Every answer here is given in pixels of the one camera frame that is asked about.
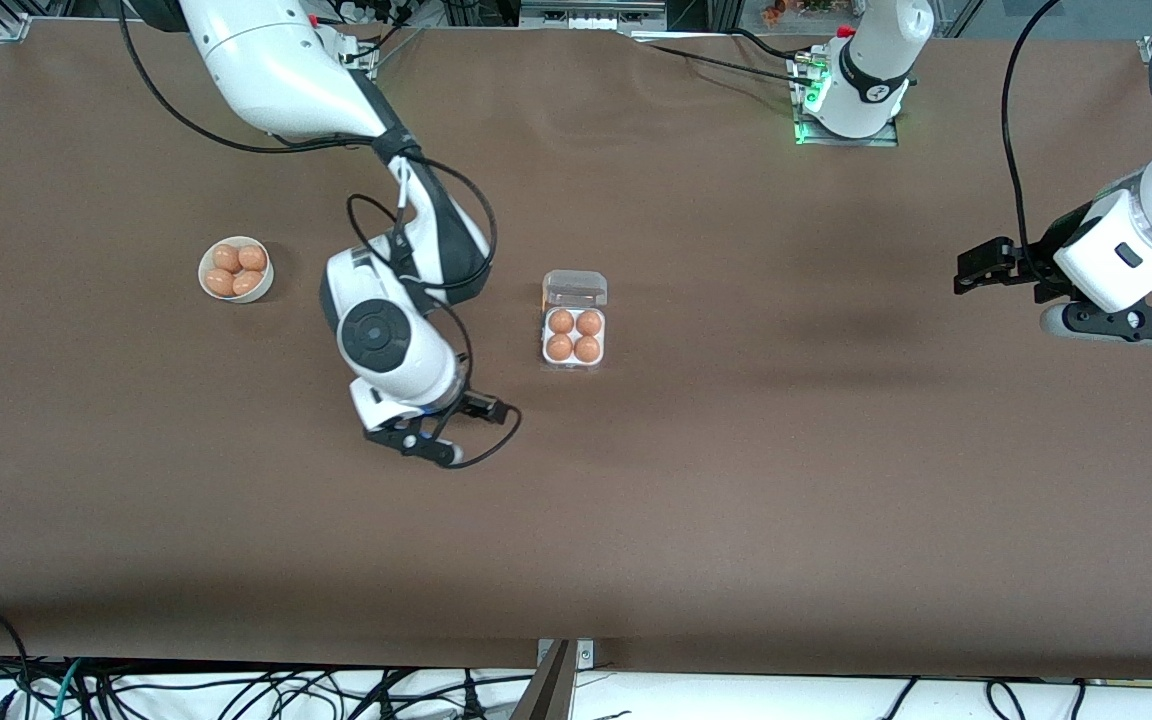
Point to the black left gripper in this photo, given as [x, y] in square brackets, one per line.
[1022, 266]

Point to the brown egg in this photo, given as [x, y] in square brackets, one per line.
[561, 322]
[247, 283]
[589, 322]
[220, 283]
[587, 348]
[560, 348]
[226, 258]
[252, 258]

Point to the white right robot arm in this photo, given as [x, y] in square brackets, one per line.
[266, 70]

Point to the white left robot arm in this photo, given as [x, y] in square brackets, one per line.
[876, 60]

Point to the clear plastic egg box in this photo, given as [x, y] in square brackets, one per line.
[576, 285]

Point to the white round bowl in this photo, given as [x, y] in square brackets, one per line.
[236, 299]

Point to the small orange object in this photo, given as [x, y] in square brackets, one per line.
[774, 10]

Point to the grey power strip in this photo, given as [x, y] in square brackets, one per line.
[591, 15]

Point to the black left camera bracket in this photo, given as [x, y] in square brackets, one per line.
[1106, 320]

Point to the black camera bracket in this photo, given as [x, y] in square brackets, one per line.
[396, 438]
[1106, 320]

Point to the black right camera bracket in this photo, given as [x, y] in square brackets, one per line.
[396, 438]

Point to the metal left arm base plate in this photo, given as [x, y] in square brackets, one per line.
[876, 140]

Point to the small metal table bracket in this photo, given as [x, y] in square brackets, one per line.
[586, 655]

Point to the dark brown post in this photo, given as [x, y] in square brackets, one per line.
[548, 695]

